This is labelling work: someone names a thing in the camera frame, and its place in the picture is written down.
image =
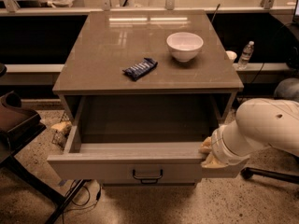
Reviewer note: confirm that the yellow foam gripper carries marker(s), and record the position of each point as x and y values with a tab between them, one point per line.
219	146

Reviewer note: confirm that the grey top drawer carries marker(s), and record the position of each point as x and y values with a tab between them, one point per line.
140	140

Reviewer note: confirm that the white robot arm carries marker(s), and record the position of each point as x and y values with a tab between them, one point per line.
259	124

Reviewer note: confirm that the grey drawer cabinet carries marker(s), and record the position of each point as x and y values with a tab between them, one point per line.
143	89

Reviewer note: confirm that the black office chair base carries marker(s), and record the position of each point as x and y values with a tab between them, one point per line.
248	173

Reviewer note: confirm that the white paper cup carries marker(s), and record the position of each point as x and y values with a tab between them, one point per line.
231	55

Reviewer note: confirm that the blue snack bar packet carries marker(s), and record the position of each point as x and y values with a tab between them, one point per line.
138	70

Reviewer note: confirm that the clear plastic water bottle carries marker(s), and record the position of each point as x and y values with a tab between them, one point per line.
245	56

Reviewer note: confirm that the white bowl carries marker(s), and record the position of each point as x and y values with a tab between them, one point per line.
184	46

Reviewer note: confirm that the wire basket with items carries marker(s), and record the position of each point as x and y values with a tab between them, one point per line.
62	130

